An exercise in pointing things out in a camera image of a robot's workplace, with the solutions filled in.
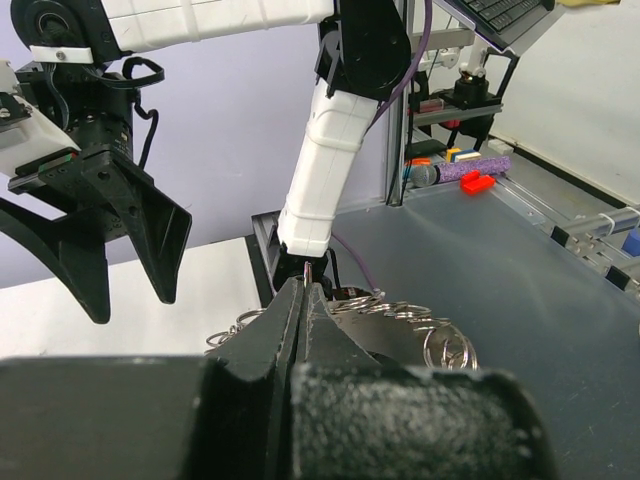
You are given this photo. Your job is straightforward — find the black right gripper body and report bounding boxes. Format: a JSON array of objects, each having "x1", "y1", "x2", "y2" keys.
[{"x1": 7, "y1": 69, "x2": 155, "y2": 240}]

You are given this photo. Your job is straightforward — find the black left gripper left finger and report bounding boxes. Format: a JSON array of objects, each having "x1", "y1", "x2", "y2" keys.
[{"x1": 199, "y1": 278, "x2": 305, "y2": 479}]

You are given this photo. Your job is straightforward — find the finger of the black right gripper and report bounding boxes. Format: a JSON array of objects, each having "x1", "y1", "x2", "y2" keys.
[
  {"x1": 1, "y1": 199, "x2": 111, "y2": 324},
  {"x1": 107, "y1": 160, "x2": 192, "y2": 304}
]

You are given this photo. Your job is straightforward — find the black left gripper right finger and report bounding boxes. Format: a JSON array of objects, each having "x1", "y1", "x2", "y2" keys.
[{"x1": 299, "y1": 282, "x2": 401, "y2": 480}]

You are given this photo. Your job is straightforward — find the metal disc with key rings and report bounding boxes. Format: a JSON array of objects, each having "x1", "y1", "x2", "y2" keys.
[{"x1": 205, "y1": 291, "x2": 478, "y2": 370}]

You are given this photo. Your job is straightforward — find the grey handheld microphone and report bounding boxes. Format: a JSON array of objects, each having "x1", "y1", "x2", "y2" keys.
[{"x1": 409, "y1": 164, "x2": 440, "y2": 188}]

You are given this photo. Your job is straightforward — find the purple glitter foam roll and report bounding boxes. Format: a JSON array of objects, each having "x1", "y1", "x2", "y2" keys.
[{"x1": 437, "y1": 156, "x2": 512, "y2": 183}]

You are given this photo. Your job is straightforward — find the red plastic block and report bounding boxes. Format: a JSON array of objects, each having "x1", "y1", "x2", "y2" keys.
[{"x1": 459, "y1": 170, "x2": 496, "y2": 196}]

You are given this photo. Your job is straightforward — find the black laptop keyboard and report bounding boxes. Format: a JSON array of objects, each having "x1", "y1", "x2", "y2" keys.
[{"x1": 436, "y1": 0, "x2": 564, "y2": 55}]

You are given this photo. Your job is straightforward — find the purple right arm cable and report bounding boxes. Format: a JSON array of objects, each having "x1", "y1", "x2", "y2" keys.
[{"x1": 329, "y1": 0, "x2": 435, "y2": 296}]

